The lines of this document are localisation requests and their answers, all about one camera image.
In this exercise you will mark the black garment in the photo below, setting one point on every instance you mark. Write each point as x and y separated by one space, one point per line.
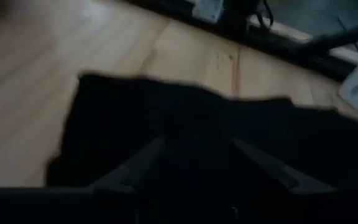
120 118

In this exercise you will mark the black metal table frame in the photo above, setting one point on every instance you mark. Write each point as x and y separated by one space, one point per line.
275 43

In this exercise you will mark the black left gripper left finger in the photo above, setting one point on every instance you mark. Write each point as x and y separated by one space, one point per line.
129 171

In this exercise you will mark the silver metal mounting plate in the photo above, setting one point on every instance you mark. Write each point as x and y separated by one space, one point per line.
208 9

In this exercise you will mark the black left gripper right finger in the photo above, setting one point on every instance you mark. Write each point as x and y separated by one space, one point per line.
275 168

